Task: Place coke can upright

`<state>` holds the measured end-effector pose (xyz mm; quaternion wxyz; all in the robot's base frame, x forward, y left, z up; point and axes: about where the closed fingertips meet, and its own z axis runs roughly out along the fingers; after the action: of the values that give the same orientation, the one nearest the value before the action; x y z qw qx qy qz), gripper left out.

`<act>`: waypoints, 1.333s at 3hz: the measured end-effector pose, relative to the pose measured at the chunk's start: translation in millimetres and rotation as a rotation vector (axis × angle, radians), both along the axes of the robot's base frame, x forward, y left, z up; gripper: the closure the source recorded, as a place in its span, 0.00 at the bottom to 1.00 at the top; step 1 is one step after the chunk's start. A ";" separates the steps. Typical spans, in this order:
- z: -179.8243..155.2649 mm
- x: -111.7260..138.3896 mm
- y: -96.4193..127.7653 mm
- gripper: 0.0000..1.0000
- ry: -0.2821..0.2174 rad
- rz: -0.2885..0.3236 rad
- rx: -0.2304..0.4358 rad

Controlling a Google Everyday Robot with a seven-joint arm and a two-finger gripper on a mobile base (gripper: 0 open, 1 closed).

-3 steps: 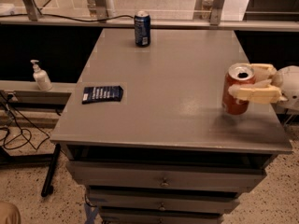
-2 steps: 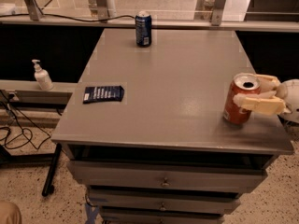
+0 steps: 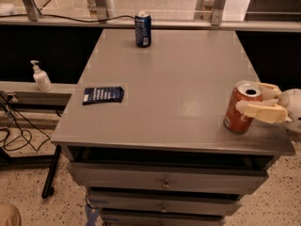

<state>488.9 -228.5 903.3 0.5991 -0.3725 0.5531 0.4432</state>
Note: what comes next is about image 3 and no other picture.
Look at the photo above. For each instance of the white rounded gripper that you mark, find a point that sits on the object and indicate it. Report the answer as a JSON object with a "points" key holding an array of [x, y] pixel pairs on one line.
{"points": [[293, 105]]}

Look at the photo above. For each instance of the orange coke can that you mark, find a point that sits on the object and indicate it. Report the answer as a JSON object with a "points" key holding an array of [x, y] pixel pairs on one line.
{"points": [[243, 93]]}

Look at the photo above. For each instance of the blue pepsi can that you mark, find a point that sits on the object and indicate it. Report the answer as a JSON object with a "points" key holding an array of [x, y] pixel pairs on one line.
{"points": [[142, 29]]}

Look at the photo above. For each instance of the middle grey drawer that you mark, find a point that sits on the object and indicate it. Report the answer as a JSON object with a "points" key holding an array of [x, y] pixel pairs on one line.
{"points": [[163, 203]]}

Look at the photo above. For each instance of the grey drawer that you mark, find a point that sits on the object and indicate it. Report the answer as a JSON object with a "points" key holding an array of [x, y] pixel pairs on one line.
{"points": [[163, 203], [223, 181], [139, 218]]}

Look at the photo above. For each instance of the grey drawer cabinet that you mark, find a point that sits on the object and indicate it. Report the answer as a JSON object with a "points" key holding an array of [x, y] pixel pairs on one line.
{"points": [[176, 93]]}

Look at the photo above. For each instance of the dark blue snack packet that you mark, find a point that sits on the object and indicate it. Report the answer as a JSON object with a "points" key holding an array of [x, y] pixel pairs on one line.
{"points": [[103, 95]]}

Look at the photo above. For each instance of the top grey drawer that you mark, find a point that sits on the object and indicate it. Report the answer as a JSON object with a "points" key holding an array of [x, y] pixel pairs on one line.
{"points": [[223, 181]]}

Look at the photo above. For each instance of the bottom grey drawer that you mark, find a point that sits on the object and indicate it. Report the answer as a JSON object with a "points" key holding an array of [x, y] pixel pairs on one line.
{"points": [[139, 218]]}

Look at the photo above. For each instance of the blue tape cross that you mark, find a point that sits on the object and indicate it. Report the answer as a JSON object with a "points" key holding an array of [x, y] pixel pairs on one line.
{"points": [[92, 215]]}

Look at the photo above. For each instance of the black metal floor bar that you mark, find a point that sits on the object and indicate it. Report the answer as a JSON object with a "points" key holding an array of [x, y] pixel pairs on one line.
{"points": [[48, 189]]}

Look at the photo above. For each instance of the white pump bottle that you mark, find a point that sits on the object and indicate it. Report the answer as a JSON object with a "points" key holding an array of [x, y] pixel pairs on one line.
{"points": [[41, 77]]}

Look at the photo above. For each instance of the tan rounded object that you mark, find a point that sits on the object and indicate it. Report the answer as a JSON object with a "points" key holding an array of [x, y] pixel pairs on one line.
{"points": [[9, 215]]}

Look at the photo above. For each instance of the grey right frame post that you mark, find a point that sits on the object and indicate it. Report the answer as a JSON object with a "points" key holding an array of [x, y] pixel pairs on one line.
{"points": [[210, 11]]}

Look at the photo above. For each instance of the grey metal frame post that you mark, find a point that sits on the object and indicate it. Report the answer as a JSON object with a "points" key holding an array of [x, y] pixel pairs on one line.
{"points": [[32, 11]]}

